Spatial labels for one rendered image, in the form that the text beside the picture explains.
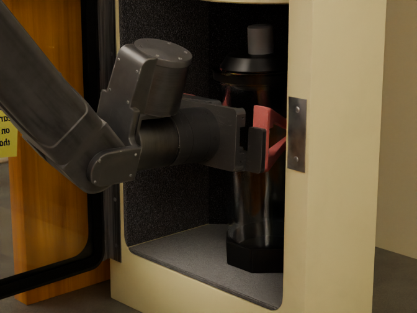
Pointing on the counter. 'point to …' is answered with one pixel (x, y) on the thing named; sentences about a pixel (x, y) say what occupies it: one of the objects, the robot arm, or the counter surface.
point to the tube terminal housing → (116, 272)
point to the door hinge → (111, 207)
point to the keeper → (296, 133)
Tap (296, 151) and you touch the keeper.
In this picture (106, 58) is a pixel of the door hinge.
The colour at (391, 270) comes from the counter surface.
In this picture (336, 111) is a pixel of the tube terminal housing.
